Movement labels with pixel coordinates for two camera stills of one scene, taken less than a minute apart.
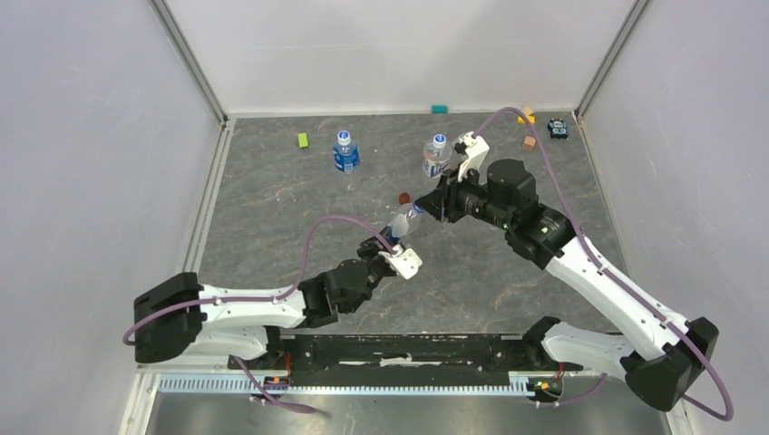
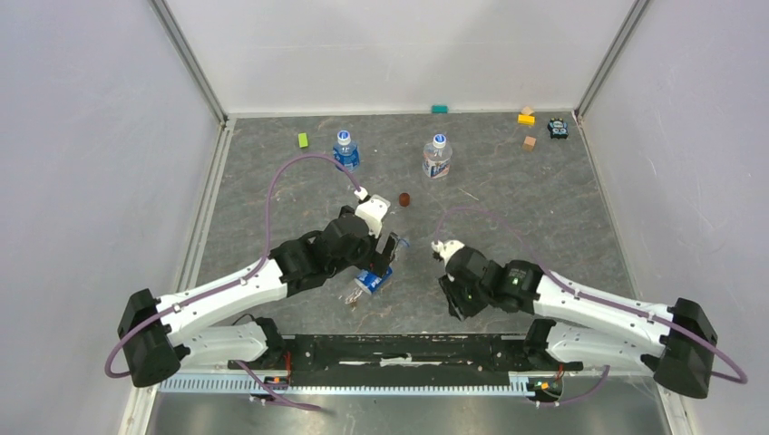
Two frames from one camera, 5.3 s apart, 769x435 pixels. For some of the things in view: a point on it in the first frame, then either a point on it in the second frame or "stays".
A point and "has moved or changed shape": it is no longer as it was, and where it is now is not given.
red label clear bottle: [436, 157] stays
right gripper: [441, 202] to [457, 307]
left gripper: [371, 247] stays
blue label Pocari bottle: [345, 153] stays
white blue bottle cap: [439, 140] stays
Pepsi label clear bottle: [407, 223] has moved or changed shape
